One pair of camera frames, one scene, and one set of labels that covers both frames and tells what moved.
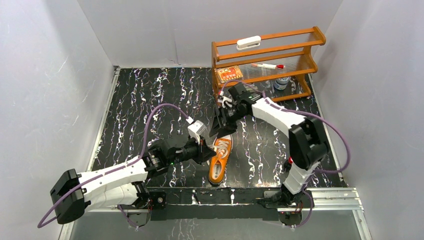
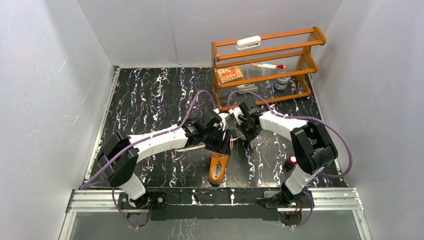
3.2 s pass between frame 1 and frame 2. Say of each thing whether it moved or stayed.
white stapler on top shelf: stayed
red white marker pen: stayed
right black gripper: moved
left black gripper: moved
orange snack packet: stayed
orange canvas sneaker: stayed
